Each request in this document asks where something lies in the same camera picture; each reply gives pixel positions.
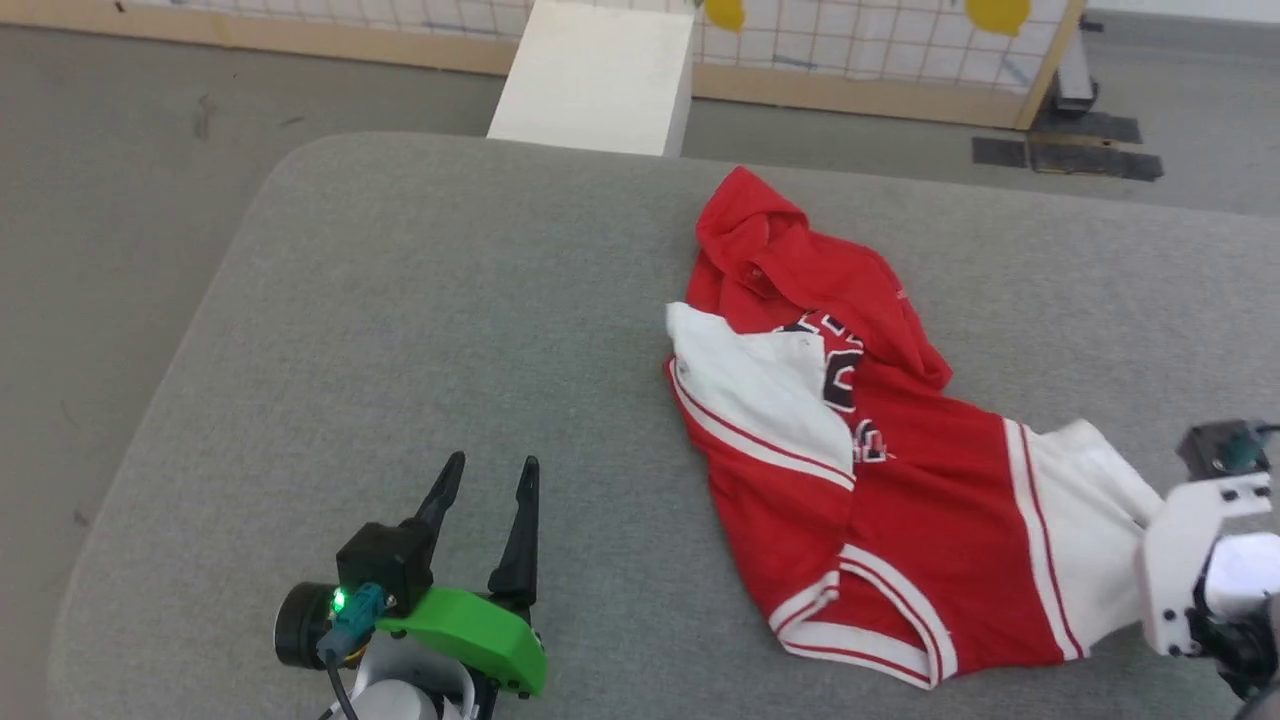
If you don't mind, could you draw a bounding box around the white box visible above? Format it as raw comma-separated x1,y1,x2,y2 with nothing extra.
487,0,696,158

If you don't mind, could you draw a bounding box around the large black floor mat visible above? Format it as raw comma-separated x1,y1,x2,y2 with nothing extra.
1029,108,1165,183

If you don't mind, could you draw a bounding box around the small black floor mat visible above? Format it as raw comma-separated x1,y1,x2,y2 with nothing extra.
972,137,1030,170

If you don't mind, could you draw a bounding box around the red and white jersey shirt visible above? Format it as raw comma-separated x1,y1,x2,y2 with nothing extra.
665,165,1167,691

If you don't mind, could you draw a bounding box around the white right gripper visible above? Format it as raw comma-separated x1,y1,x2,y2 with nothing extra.
1140,470,1275,658

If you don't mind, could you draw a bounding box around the grey fabric sofa seat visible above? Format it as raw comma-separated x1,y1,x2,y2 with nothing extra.
45,130,1280,720

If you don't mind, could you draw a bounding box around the lemon print wood frame partition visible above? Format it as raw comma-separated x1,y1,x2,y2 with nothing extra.
0,0,1087,131

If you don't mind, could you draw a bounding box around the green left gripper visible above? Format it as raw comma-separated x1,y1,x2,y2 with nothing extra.
375,451,549,698

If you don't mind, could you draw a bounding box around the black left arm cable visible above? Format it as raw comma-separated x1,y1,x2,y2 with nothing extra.
320,650,361,720

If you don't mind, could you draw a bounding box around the grey metal partition foot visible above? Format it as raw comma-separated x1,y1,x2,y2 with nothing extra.
1050,15,1102,114

